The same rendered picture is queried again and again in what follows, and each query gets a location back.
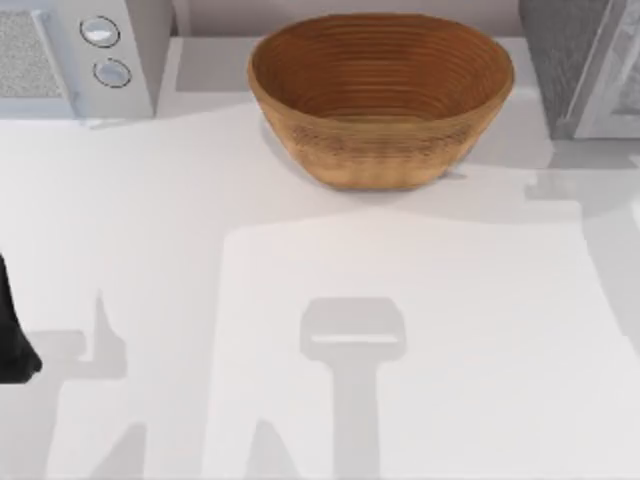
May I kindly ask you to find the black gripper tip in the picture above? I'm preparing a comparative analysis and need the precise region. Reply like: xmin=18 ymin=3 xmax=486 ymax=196
xmin=0 ymin=254 xmax=43 ymax=387

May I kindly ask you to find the small round microwave knob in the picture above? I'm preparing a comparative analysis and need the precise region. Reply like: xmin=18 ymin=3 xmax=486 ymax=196
xmin=92 ymin=56 xmax=134 ymax=89

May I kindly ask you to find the pale microwave oven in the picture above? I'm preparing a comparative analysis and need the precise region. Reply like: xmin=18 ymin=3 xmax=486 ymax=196
xmin=0 ymin=0 xmax=176 ymax=121

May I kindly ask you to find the large round microwave knob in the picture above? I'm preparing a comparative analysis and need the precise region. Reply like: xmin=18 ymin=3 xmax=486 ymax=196
xmin=79 ymin=15 xmax=122 ymax=49

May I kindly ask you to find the brown woven basket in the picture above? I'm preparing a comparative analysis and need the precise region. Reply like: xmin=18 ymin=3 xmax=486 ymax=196
xmin=247 ymin=13 xmax=516 ymax=192

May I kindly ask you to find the grey cabinet door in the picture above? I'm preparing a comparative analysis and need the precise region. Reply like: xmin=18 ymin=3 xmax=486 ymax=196
xmin=567 ymin=0 xmax=640 ymax=141

